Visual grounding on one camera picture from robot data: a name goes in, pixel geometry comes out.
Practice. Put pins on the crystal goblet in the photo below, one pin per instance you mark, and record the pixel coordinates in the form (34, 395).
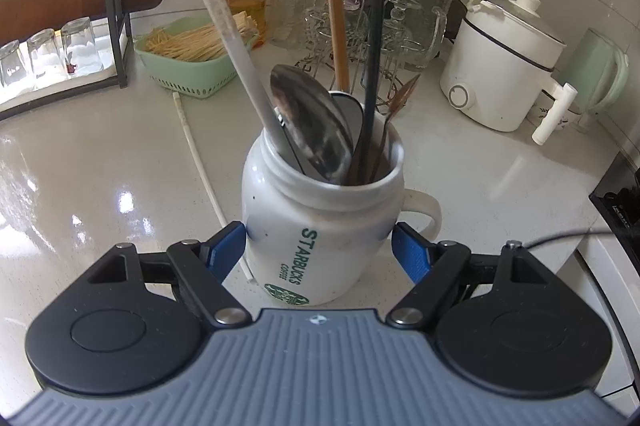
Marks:
(400, 13)

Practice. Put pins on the bundle of dried noodles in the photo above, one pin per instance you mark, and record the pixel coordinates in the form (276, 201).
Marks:
(200, 43)

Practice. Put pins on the white chopstick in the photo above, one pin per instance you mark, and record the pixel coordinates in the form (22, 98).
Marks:
(186, 121)
(235, 46)

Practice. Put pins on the pale green electric kettle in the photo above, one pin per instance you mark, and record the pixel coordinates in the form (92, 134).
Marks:
(595, 71)

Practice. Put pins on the black chopstick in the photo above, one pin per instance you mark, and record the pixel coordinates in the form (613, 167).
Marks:
(373, 31)

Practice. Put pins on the tall textured glass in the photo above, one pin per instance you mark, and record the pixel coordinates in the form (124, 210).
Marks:
(295, 6)

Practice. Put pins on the copper spoon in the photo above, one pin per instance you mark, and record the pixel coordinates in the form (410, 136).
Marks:
(400, 101)

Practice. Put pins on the ribbed glass mug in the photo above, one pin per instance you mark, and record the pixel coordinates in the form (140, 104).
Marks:
(425, 36)

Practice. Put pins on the white drying tray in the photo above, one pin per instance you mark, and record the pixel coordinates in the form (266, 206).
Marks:
(100, 76)

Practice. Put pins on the white electric cooker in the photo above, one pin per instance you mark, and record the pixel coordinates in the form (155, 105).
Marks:
(500, 66)

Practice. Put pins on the black cooktop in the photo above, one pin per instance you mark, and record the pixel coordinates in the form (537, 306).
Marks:
(620, 201)

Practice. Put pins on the white ceramic mug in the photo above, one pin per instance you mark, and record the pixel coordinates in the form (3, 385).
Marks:
(280, 231)

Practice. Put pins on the clear drinking glass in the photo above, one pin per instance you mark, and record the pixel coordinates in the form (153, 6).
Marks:
(82, 46)
(46, 53)
(11, 66)

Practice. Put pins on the silver metal spoon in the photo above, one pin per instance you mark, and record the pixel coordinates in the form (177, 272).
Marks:
(310, 126)

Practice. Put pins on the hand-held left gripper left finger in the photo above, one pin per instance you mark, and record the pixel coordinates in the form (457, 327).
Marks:
(225, 251)

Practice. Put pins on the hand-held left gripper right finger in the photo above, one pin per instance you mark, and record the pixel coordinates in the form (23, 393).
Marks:
(412, 253)

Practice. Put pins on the green plastic basket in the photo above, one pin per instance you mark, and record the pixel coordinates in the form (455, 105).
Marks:
(190, 76)

